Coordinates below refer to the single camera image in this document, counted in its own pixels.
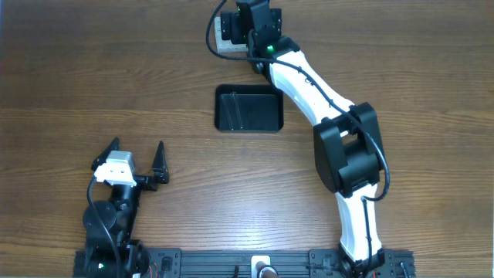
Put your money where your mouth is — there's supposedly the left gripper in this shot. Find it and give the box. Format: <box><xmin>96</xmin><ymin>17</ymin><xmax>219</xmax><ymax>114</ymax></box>
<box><xmin>90</xmin><ymin>136</ymin><xmax>171</xmax><ymax>193</ymax></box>

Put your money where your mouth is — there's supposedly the black tray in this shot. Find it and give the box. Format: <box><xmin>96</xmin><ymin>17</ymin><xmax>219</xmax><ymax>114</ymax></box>
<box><xmin>214</xmin><ymin>83</ymin><xmax>285</xmax><ymax>134</ymax></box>

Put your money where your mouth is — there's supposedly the white test tube rack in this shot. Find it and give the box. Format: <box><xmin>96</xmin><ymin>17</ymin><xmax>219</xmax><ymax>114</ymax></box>
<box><xmin>214</xmin><ymin>15</ymin><xmax>250</xmax><ymax>54</ymax></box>

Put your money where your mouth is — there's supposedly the mounting rail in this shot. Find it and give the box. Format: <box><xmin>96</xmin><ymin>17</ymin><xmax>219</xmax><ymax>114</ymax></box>
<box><xmin>73</xmin><ymin>246</ymin><xmax>417</xmax><ymax>278</ymax></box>

